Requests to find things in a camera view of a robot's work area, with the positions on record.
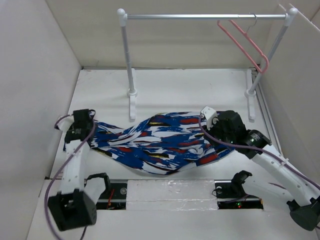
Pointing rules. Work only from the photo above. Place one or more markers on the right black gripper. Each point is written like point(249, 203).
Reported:
point(213, 126)

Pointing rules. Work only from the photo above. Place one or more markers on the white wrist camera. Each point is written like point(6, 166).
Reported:
point(64, 123)
point(210, 115)

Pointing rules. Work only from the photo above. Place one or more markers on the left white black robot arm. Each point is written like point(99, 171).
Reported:
point(74, 205)

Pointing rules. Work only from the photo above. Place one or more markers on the white metal clothes rack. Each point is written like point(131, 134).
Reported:
point(250, 93)

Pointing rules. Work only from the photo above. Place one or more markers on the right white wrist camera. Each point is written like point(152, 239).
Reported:
point(210, 115)

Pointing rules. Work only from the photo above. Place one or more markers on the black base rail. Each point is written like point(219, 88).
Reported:
point(175, 195)

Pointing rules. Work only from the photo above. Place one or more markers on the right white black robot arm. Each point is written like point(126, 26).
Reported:
point(294, 190)

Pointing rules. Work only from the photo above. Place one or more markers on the blue white red patterned trousers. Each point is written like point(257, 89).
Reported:
point(163, 144)

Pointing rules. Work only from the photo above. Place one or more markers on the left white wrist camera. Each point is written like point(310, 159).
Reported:
point(64, 123)

